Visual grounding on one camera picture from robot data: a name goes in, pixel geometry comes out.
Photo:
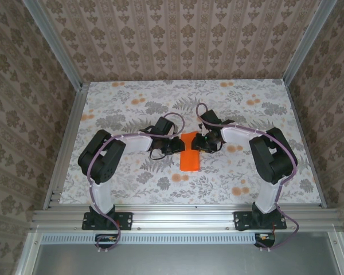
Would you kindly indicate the orange paper sheet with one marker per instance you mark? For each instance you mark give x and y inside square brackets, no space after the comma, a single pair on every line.
[189,161]

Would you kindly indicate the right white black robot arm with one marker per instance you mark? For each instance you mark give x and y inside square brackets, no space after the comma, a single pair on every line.
[235,136]

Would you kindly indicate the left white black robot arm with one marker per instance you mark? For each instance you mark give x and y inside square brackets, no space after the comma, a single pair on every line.
[137,143]

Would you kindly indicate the grey sheet metal panel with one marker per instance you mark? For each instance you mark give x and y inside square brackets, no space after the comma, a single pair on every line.
[183,260]

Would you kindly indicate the floral patterned table cover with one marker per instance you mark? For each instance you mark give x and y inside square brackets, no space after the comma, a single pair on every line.
[132,97]

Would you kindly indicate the black connector board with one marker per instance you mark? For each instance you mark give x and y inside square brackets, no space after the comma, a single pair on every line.
[263,237]
[103,237]

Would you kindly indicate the aluminium frame cross rail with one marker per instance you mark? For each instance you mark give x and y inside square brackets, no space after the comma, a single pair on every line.
[183,219]

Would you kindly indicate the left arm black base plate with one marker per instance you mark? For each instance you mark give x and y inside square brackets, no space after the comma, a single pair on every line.
[126,221]

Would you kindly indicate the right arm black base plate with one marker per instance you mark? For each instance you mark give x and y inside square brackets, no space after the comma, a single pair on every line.
[240,221]

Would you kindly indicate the aluminium table side rail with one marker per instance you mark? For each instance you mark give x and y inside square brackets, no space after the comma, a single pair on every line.
[71,134]

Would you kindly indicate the aluminium frame post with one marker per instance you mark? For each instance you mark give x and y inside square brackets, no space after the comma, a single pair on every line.
[53,43]
[307,43]

